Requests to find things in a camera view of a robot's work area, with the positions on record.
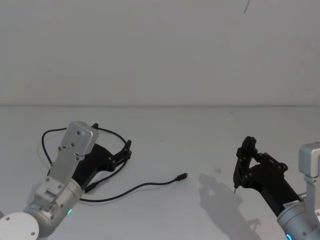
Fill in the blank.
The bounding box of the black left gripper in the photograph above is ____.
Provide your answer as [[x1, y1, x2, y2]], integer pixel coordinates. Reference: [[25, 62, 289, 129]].
[[71, 122, 133, 193]]

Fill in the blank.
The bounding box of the white curtain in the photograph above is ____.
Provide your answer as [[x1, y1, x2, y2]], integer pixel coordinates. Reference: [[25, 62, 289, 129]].
[[0, 0, 320, 107]]

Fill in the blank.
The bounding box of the black cable with plugs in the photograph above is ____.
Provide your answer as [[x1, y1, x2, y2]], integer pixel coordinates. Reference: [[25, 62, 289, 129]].
[[41, 127, 189, 203]]

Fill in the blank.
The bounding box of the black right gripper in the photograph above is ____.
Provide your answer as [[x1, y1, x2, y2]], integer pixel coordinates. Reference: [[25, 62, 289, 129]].
[[236, 146, 302, 219]]

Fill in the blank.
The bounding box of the white table cloth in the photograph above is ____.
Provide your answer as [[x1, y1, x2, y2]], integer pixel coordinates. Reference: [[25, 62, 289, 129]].
[[0, 104, 320, 240]]

